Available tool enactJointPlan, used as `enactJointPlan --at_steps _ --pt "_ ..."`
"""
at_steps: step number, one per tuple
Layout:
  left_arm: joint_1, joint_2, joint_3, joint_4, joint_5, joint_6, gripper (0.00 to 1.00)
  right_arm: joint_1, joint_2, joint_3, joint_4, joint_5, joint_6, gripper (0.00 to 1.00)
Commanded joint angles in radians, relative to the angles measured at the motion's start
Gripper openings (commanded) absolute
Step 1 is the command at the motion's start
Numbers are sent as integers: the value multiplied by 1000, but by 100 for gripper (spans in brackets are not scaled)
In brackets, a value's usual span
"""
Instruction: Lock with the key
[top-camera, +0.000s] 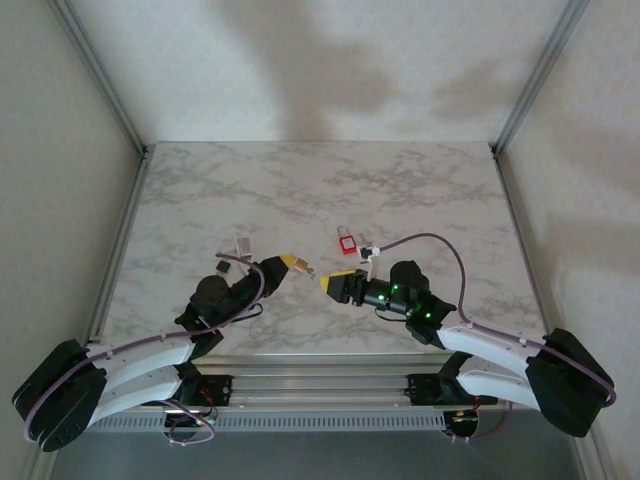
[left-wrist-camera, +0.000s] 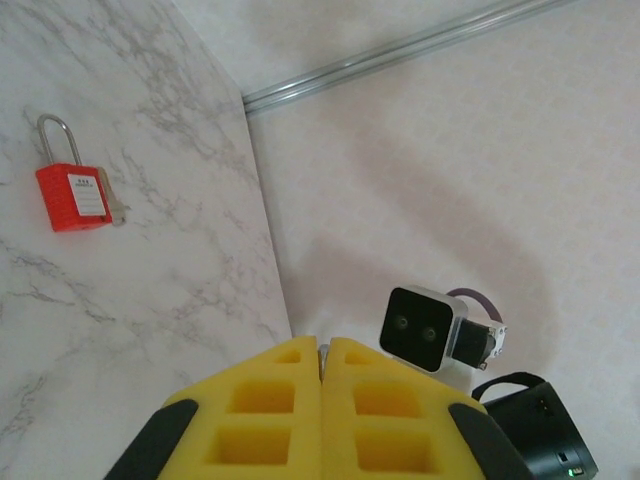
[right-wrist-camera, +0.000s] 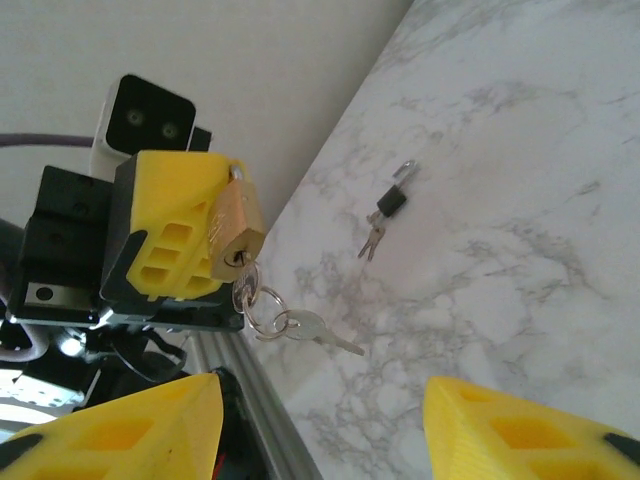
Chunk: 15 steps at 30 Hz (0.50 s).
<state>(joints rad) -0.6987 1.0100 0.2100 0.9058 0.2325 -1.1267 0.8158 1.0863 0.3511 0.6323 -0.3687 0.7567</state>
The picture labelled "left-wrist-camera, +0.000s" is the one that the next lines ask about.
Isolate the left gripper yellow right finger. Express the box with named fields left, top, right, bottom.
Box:
left=322, top=337, right=534, bottom=480

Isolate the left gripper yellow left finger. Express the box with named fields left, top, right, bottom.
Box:
left=102, top=335, right=321, bottom=480

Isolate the large silver key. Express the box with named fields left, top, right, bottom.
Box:
left=97, top=167, right=132, bottom=227

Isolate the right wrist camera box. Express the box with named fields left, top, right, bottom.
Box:
left=378, top=285, right=510, bottom=375

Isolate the aluminium frame post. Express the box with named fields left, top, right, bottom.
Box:
left=242, top=0, right=569, bottom=114

